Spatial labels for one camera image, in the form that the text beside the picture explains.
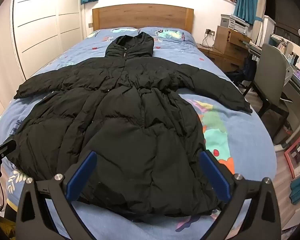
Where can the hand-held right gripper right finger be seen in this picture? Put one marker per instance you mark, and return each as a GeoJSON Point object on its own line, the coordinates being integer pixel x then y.
{"type": "Point", "coordinates": [215, 177]}

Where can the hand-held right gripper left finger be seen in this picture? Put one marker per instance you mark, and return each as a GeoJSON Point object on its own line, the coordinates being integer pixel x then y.
{"type": "Point", "coordinates": [81, 177]}

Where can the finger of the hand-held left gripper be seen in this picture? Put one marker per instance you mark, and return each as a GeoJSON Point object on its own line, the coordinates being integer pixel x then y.
{"type": "Point", "coordinates": [2, 148]}

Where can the black puffer jacket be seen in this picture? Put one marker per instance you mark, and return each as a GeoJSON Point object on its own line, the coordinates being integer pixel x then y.
{"type": "Point", "coordinates": [130, 120]}

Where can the white door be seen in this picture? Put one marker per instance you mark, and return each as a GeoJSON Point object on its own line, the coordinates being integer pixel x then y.
{"type": "Point", "coordinates": [0, 55]}

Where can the red framed board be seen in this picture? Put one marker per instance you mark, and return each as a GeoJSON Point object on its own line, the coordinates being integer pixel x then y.
{"type": "Point", "coordinates": [291, 165]}

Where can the dark backpack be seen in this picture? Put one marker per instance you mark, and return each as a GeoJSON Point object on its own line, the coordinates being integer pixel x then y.
{"type": "Point", "coordinates": [241, 76]}

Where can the grey chair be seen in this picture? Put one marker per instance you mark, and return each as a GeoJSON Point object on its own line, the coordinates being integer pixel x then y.
{"type": "Point", "coordinates": [270, 75]}

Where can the wooden nightstand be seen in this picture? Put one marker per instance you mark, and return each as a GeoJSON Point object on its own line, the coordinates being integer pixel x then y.
{"type": "Point", "coordinates": [225, 60]}

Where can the white wardrobe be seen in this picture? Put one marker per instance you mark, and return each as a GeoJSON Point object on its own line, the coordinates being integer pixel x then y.
{"type": "Point", "coordinates": [42, 20]}

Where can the white desk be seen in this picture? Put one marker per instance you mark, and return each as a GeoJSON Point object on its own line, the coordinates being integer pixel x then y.
{"type": "Point", "coordinates": [298, 90]}

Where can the wooden drawer cabinet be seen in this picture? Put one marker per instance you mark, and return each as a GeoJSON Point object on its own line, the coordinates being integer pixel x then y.
{"type": "Point", "coordinates": [227, 41]}

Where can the blue printed pillow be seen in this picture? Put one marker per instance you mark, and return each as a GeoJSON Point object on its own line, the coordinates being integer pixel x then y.
{"type": "Point", "coordinates": [102, 33]}
{"type": "Point", "coordinates": [172, 33]}

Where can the white printer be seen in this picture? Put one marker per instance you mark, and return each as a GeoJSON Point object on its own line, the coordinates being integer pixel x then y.
{"type": "Point", "coordinates": [235, 23]}

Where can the white panel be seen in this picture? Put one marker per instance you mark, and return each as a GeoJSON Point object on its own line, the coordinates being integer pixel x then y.
{"type": "Point", "coordinates": [266, 30]}

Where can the wooden headboard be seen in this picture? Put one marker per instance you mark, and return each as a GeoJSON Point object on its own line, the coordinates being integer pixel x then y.
{"type": "Point", "coordinates": [142, 16]}

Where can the wall light switch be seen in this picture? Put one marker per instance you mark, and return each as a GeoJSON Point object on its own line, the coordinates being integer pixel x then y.
{"type": "Point", "coordinates": [90, 25]}

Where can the wall socket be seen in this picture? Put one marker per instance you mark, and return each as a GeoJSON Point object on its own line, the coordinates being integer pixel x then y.
{"type": "Point", "coordinates": [210, 32]}

